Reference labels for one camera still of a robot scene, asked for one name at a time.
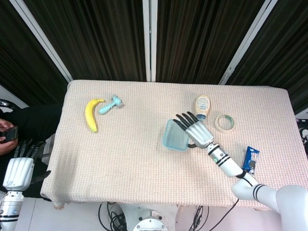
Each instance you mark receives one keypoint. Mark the light blue toy hammer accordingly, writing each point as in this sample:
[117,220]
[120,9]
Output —
[107,108]

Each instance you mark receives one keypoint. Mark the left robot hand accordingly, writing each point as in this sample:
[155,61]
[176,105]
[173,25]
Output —
[18,173]

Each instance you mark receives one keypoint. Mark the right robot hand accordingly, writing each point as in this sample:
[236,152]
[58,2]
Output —
[199,134]

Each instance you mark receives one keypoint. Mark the clear plastic container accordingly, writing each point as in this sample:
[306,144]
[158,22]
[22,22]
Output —
[176,148]

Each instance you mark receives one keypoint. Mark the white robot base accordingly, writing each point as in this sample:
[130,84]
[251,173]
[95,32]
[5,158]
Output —
[150,223]

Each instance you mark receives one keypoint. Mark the blue snack packet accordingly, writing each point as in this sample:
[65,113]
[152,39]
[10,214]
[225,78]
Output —
[251,157]

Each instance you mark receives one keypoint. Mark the light blue plastic container lid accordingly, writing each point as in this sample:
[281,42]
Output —
[173,137]

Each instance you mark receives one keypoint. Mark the mayonnaise squeeze bottle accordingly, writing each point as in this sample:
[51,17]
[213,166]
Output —
[202,104]

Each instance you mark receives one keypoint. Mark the masking tape roll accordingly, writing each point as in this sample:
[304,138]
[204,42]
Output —
[215,123]

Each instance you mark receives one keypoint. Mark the white frame post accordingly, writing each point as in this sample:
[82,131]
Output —
[43,41]
[149,41]
[245,45]

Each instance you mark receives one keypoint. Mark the pink waffle tablecloth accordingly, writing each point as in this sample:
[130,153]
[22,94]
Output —
[120,156]

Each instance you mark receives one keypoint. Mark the dark curtain panel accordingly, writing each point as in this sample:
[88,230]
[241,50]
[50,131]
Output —
[96,36]
[199,36]
[284,48]
[21,60]

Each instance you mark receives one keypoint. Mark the person in black clothes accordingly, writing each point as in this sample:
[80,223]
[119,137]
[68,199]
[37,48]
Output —
[36,120]

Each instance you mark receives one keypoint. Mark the yellow banana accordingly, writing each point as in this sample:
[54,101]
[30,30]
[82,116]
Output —
[89,115]

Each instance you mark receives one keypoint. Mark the black smartphone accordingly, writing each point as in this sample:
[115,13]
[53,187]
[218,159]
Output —
[10,134]

